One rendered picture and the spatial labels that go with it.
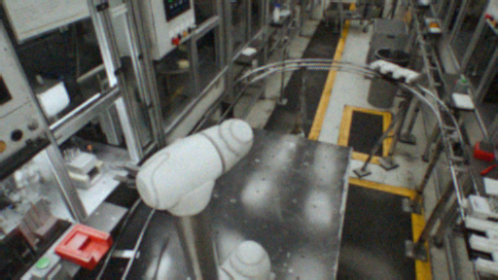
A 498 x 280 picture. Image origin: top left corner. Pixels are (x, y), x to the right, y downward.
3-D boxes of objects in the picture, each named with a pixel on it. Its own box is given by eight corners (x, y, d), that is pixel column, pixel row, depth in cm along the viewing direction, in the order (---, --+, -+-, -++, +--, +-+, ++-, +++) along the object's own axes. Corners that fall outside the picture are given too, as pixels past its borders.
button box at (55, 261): (54, 296, 110) (41, 277, 102) (37, 288, 111) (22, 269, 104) (71, 275, 116) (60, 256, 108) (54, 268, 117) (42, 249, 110)
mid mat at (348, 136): (394, 167, 299) (394, 166, 299) (334, 155, 313) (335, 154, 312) (392, 113, 376) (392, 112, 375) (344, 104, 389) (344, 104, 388)
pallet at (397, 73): (368, 74, 279) (371, 62, 273) (376, 69, 286) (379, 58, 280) (407, 89, 256) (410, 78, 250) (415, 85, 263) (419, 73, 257)
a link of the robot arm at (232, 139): (222, 127, 102) (186, 146, 94) (245, 101, 87) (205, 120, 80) (244, 162, 101) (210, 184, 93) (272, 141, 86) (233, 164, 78)
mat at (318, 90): (315, 149, 321) (315, 148, 320) (259, 137, 335) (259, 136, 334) (355, 3, 766) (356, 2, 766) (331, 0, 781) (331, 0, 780)
